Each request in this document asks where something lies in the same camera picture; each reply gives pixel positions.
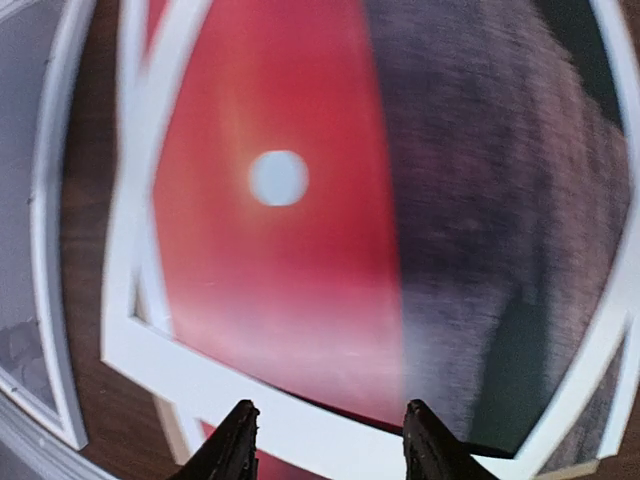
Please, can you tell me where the red and dark photo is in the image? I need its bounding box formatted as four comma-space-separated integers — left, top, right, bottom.
119, 0, 640, 480

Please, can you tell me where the clear acrylic sheet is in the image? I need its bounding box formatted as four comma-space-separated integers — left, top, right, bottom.
1, 1, 63, 419

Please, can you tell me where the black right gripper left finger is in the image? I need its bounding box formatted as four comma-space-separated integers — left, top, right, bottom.
169, 399, 260, 480

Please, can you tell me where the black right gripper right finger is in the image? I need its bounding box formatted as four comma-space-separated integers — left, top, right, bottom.
403, 399, 497, 480

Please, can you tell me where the white picture frame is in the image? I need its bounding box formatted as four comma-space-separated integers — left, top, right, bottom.
1, 1, 95, 479

